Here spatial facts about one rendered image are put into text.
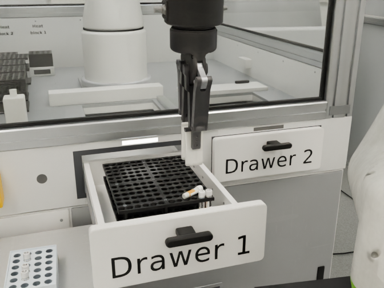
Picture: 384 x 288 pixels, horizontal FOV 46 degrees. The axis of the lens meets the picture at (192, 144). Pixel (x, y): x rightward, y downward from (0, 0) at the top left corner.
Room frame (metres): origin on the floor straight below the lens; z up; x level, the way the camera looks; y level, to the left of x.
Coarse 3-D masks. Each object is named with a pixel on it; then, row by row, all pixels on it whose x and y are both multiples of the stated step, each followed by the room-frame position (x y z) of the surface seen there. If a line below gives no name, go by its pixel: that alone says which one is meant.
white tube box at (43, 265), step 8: (32, 248) 0.74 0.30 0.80; (40, 248) 0.74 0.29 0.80; (48, 248) 0.74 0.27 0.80; (56, 248) 0.74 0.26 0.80; (16, 256) 0.72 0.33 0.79; (32, 256) 0.72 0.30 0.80; (40, 256) 0.72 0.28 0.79; (48, 256) 0.72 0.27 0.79; (56, 256) 0.71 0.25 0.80; (8, 264) 0.69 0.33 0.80; (16, 264) 0.69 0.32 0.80; (32, 264) 0.69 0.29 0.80; (40, 264) 0.70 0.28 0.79; (48, 264) 0.70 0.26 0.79; (56, 264) 0.69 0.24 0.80; (8, 272) 0.67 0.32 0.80; (16, 272) 0.67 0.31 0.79; (32, 272) 0.67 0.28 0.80; (40, 272) 0.67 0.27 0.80; (48, 272) 0.67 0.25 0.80; (56, 272) 0.66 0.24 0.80; (8, 280) 0.65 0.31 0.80; (16, 280) 0.65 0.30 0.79; (32, 280) 0.65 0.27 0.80; (40, 280) 0.65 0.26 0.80; (48, 280) 0.65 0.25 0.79; (56, 280) 0.64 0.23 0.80
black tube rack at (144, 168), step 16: (144, 160) 0.93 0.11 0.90; (160, 160) 0.93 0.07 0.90; (176, 160) 0.93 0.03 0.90; (112, 176) 0.84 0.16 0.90; (128, 176) 0.84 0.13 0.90; (144, 176) 0.84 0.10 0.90; (160, 176) 0.84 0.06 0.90; (176, 176) 0.84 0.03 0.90; (192, 176) 0.84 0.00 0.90; (112, 192) 0.77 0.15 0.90; (128, 192) 0.77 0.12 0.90; (144, 192) 0.77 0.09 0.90; (160, 192) 0.77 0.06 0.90; (176, 192) 0.77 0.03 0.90; (176, 208) 0.76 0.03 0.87; (192, 208) 0.77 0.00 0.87
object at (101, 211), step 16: (96, 160) 0.94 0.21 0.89; (112, 160) 0.94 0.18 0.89; (128, 160) 0.96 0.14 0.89; (96, 176) 0.93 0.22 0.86; (208, 176) 0.86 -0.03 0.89; (96, 192) 0.78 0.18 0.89; (224, 192) 0.78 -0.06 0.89; (96, 208) 0.72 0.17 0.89; (112, 208) 0.82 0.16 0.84; (96, 224) 0.69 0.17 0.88
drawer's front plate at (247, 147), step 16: (304, 128) 1.07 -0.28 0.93; (320, 128) 1.07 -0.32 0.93; (224, 144) 0.99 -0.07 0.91; (240, 144) 1.00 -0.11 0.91; (256, 144) 1.01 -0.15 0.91; (304, 144) 1.05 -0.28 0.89; (320, 144) 1.07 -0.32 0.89; (224, 160) 0.99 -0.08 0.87; (240, 160) 1.00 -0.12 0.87; (272, 160) 1.03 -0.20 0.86; (288, 160) 1.04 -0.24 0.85; (304, 160) 1.06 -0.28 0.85; (320, 160) 1.07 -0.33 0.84; (224, 176) 0.99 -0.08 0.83; (240, 176) 1.00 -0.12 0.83; (256, 176) 1.02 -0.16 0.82
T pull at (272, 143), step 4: (276, 140) 1.03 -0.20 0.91; (268, 144) 1.01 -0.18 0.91; (272, 144) 1.00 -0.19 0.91; (276, 144) 1.00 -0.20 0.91; (280, 144) 1.00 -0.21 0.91; (284, 144) 1.00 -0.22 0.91; (288, 144) 1.00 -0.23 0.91; (264, 148) 0.98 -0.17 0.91; (268, 148) 0.98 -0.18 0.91; (272, 148) 0.99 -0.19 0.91; (276, 148) 0.99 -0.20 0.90; (280, 148) 0.99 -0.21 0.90; (284, 148) 1.00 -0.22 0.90; (288, 148) 1.00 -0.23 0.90
